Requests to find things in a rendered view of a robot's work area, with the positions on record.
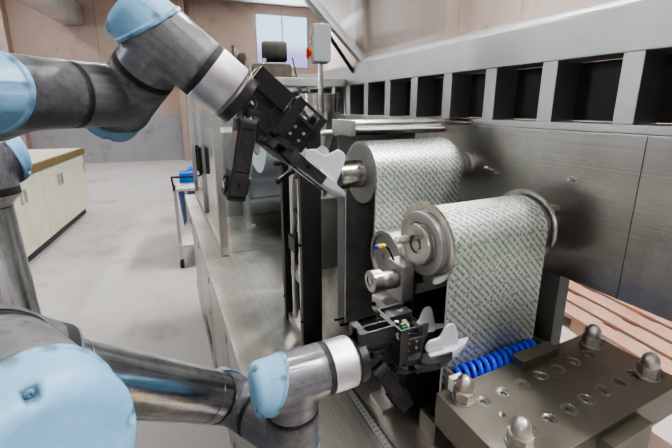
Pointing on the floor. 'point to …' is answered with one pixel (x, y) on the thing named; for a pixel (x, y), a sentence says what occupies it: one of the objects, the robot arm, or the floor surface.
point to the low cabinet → (51, 197)
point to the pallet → (625, 317)
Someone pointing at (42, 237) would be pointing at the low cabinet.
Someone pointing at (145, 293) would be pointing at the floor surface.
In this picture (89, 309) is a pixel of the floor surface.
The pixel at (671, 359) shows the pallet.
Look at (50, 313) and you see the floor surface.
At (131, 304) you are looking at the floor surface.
